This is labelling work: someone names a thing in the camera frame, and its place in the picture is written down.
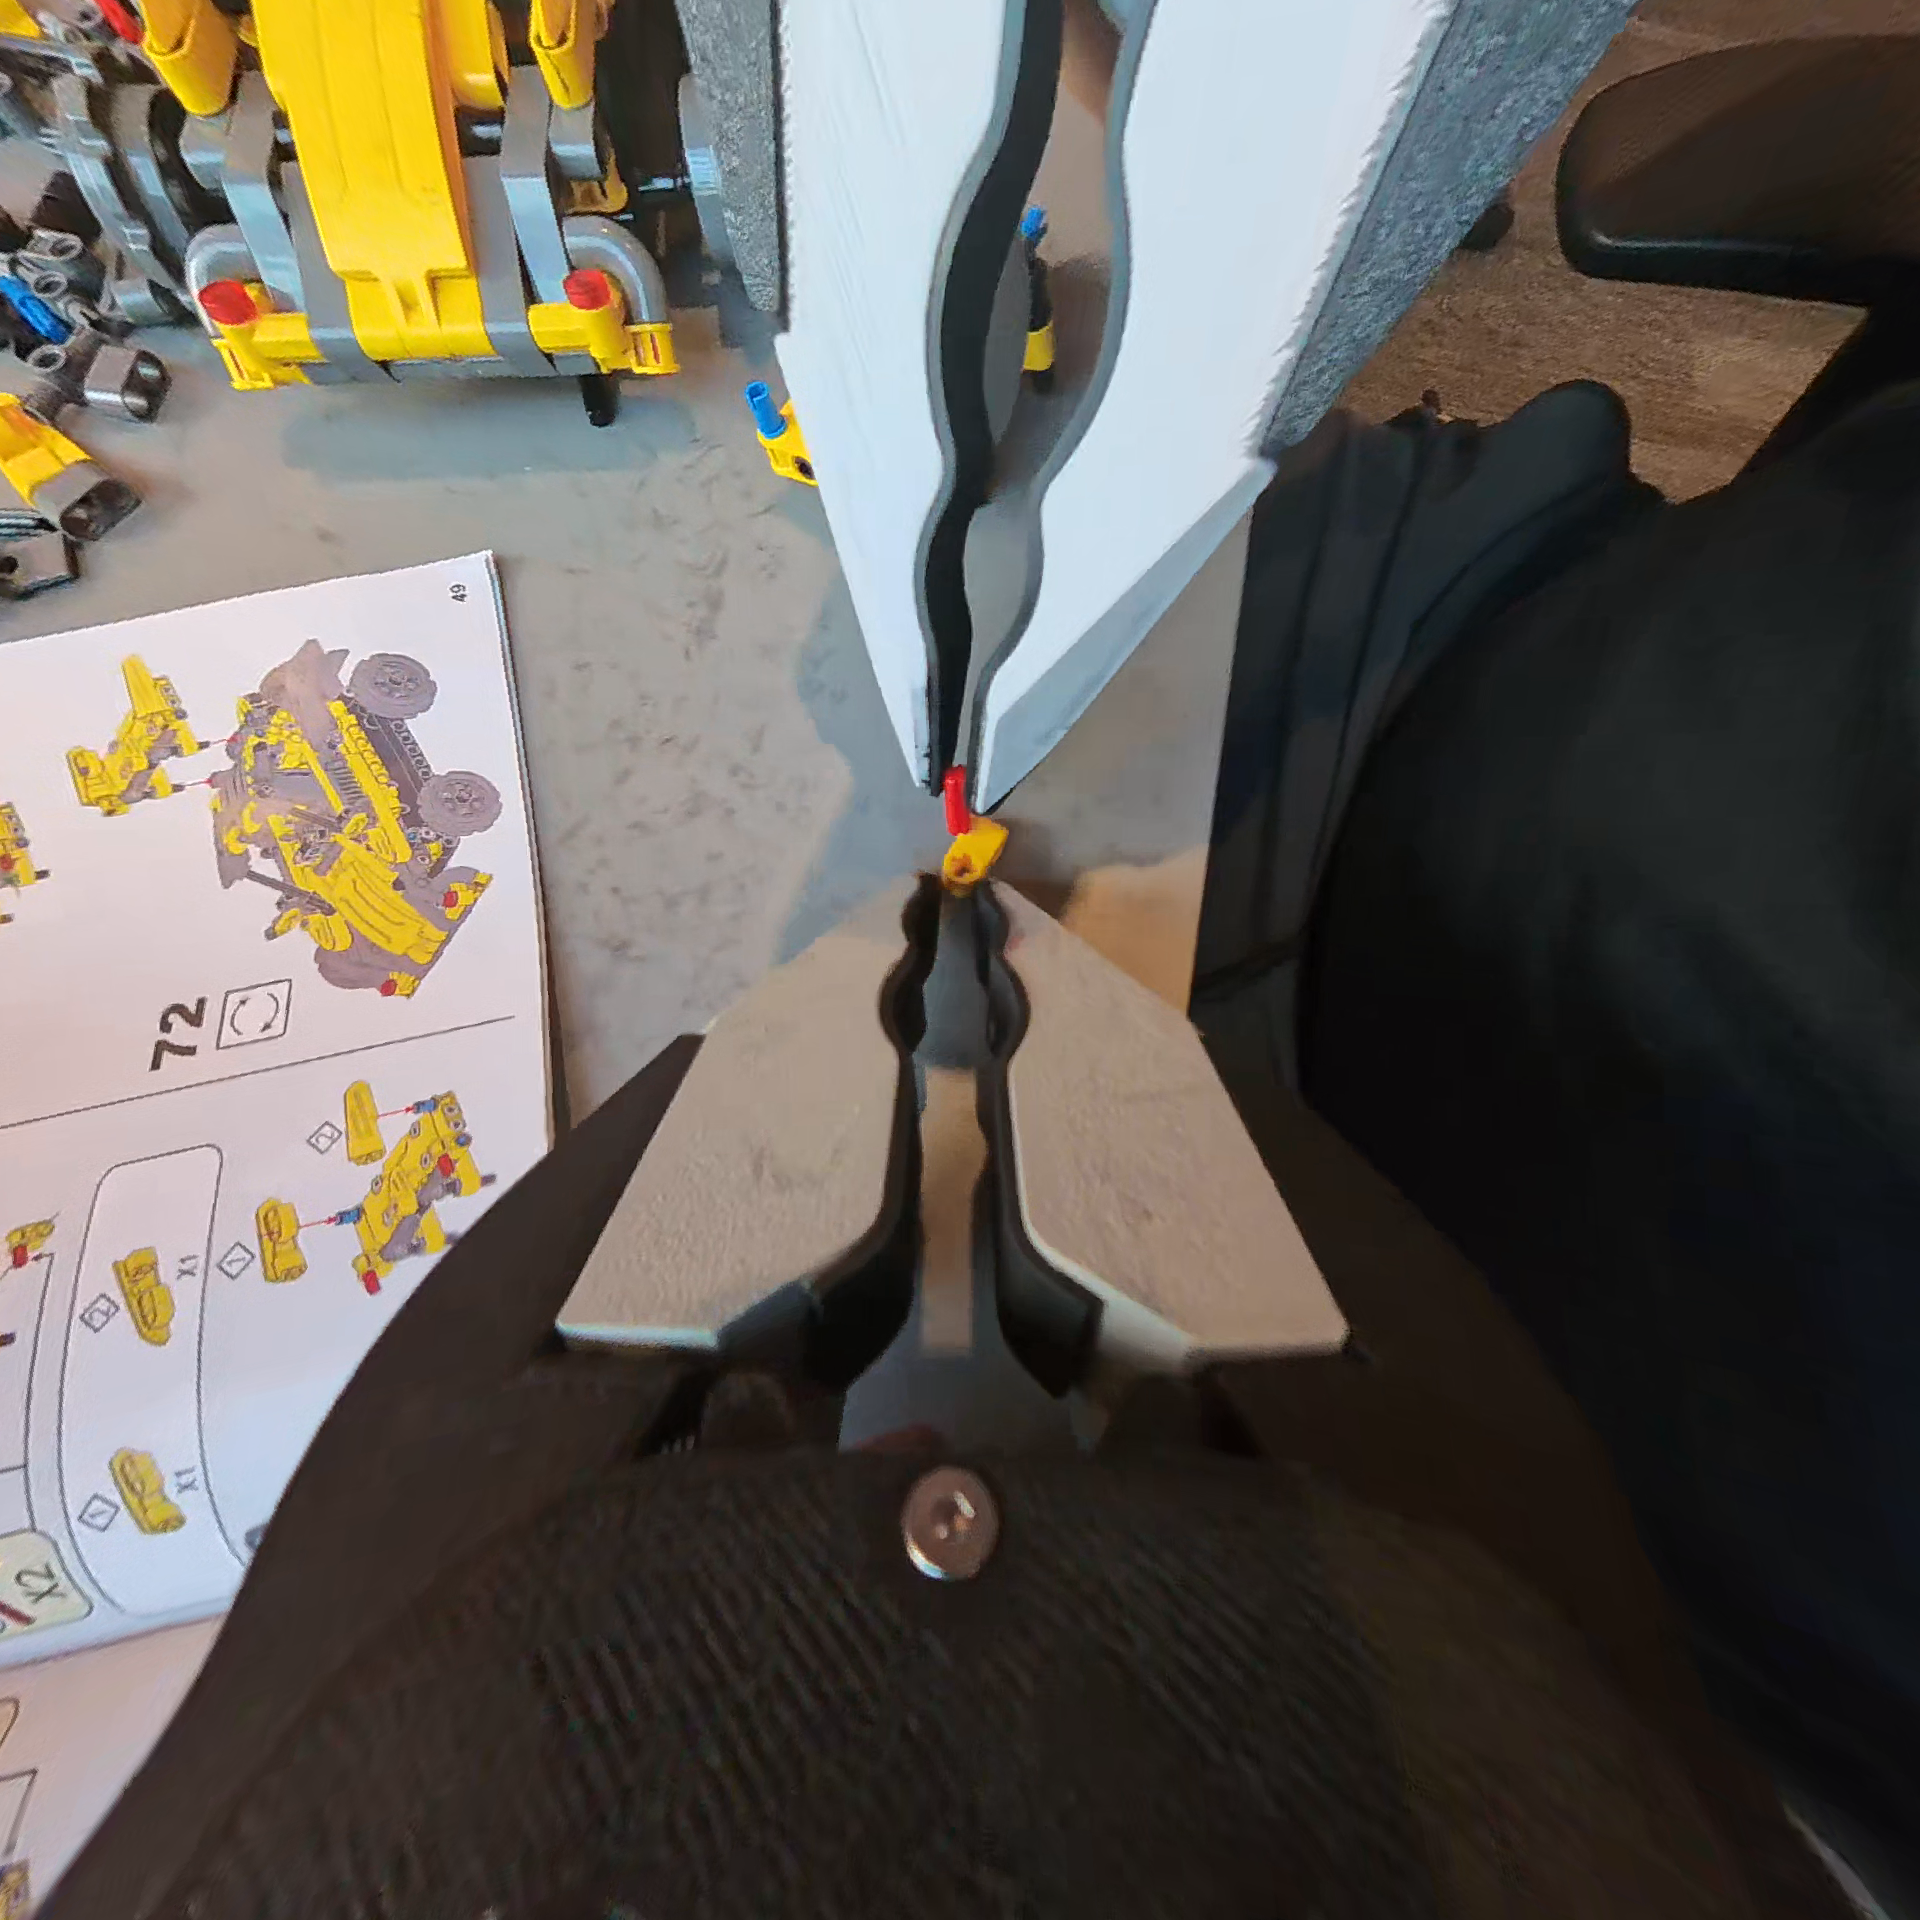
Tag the brick instruction booklet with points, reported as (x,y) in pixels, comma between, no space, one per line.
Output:
(300,902)

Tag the black swivel chair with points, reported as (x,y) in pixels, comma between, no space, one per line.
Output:
(1724,164)

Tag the yellow panel with grey axle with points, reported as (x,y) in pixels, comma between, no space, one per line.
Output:
(788,441)

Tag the red brick pin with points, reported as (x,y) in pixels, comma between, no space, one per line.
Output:
(956,795)

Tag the pile of loose brick pieces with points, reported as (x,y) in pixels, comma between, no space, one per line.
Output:
(61,376)

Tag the grey desk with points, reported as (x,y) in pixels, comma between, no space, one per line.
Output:
(676,675)

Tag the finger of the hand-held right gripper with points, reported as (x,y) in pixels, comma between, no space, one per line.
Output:
(1201,299)
(870,299)

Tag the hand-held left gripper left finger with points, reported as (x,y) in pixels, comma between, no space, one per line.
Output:
(751,1184)

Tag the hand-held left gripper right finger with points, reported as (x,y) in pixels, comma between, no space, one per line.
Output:
(1171,1184)

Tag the small yellow brick connector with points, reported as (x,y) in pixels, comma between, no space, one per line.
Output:
(975,854)

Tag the yellow grey brick vehicle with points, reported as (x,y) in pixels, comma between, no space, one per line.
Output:
(375,148)

